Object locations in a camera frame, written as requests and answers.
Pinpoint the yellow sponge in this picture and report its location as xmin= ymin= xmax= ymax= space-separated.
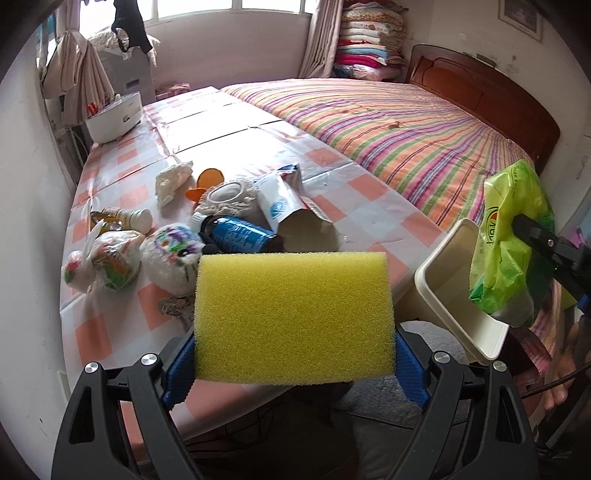
xmin=193 ymin=251 xmax=397 ymax=385

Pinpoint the window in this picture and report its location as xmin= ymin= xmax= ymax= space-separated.
xmin=78 ymin=0 xmax=324 ymax=23

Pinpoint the stack of folded quilts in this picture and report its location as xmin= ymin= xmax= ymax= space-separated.
xmin=331 ymin=0 xmax=409 ymax=84

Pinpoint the black hanging garment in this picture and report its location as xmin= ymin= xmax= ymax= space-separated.
xmin=112 ymin=0 xmax=153 ymax=54

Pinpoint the white floral printed bag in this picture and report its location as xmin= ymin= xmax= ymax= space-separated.
xmin=141 ymin=223 xmax=206 ymax=296

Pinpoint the green wet wipe packet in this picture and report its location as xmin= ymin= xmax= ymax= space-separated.
xmin=468 ymin=159 xmax=557 ymax=326

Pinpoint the white tape roll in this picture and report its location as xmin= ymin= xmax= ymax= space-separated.
xmin=205 ymin=181 xmax=247 ymax=208

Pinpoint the red patterned cushion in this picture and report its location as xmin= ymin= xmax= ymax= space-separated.
xmin=154 ymin=82 xmax=191 ymax=100

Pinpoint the framed wall picture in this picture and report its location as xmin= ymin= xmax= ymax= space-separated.
xmin=498 ymin=0 xmax=543 ymax=35

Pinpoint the orange peel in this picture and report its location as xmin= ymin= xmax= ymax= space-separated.
xmin=186 ymin=168 xmax=225 ymax=203

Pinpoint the spotted wrapper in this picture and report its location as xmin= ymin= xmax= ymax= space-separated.
xmin=157 ymin=295 xmax=197 ymax=330

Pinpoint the grey standing appliance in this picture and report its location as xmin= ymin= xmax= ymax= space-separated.
xmin=99 ymin=46 xmax=158 ymax=104

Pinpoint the white metal rack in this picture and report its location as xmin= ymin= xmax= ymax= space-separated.
xmin=56 ymin=126 xmax=86 ymax=178

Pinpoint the pink window curtain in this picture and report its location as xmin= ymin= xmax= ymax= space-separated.
xmin=299 ymin=0 xmax=345 ymax=79

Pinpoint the wooden headboard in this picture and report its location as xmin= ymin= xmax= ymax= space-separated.
xmin=405 ymin=44 xmax=561 ymax=176

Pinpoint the white labelled plastic bottle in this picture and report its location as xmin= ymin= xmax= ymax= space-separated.
xmin=92 ymin=208 xmax=153 ymax=234

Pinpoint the cream plastic trash bin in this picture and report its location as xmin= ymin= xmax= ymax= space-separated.
xmin=414 ymin=218 xmax=511 ymax=365

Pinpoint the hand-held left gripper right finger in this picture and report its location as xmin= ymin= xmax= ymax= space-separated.
xmin=388 ymin=323 xmax=541 ymax=480

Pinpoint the striped bed sheet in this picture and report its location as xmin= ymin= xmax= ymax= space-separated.
xmin=223 ymin=76 xmax=555 ymax=241

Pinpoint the teal hanging cloth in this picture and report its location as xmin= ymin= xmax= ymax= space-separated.
xmin=36 ymin=18 xmax=52 ymax=70

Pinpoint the white tissue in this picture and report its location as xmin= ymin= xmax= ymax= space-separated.
xmin=154 ymin=161 xmax=195 ymax=208

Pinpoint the beige tied curtain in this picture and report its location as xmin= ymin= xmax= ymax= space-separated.
xmin=41 ymin=30 xmax=116 ymax=127

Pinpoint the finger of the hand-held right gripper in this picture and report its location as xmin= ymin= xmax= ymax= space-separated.
xmin=510 ymin=213 xmax=591 ymax=273
xmin=551 ymin=261 xmax=591 ymax=317

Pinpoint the floral pillow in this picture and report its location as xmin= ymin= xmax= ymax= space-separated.
xmin=88 ymin=28 xmax=160 ymax=56

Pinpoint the white countertop appliance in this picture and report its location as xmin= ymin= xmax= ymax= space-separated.
xmin=85 ymin=91 xmax=144 ymax=144

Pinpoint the black cable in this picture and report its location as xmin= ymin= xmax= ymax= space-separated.
xmin=519 ymin=360 xmax=591 ymax=398

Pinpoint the white paper carton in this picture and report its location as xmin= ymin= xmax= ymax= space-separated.
xmin=254 ymin=164 xmax=340 ymax=252

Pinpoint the knotted printed plastic bag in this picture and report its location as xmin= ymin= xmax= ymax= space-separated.
xmin=62 ymin=222 xmax=146 ymax=294

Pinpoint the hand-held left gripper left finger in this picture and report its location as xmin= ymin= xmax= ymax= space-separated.
xmin=51 ymin=330 xmax=204 ymax=480

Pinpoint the blue spray can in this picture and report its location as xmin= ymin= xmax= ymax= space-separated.
xmin=198 ymin=215 xmax=282 ymax=254

